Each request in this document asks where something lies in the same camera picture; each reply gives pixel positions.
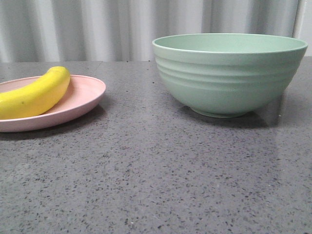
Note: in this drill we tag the yellow banana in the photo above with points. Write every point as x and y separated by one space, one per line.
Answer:
36 98

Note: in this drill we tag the pink plate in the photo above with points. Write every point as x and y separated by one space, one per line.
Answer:
83 94

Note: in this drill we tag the green ribbed bowl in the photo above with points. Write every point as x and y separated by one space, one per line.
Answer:
227 75

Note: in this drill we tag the white corrugated curtain backdrop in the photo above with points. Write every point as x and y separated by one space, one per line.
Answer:
123 30

